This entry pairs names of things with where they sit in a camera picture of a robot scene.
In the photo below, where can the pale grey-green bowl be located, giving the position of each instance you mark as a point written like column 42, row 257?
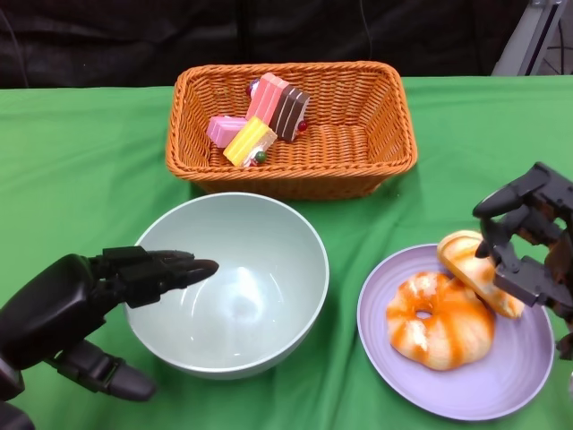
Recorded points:
column 250, row 340

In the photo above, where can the chocolate pink layered cake slice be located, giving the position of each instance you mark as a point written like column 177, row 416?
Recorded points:
column 282, row 107

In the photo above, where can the orange white twisted bread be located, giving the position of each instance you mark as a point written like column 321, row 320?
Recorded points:
column 447, row 340

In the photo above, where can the black cloth backdrop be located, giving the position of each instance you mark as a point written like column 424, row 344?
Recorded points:
column 134, row 40

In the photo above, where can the orange wicker basket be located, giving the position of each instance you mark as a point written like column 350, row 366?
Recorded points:
column 336, row 148

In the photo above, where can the pink cake slice with cherry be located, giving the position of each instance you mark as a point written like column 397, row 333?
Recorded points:
column 221, row 130

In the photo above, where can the lavender plate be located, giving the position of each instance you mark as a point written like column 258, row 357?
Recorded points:
column 470, row 394

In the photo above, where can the yellow cake slice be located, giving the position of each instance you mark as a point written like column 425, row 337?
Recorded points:
column 246, row 141

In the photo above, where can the grey aluminium frame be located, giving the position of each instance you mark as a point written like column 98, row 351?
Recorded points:
column 524, row 40

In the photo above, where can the round orange bun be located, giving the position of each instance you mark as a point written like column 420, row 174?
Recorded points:
column 470, row 264

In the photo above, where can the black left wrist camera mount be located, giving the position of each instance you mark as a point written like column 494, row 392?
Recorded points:
column 11, row 394

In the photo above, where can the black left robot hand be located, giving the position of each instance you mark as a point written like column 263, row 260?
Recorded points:
column 49, row 304

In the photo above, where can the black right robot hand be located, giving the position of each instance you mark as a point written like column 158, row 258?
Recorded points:
column 528, row 277

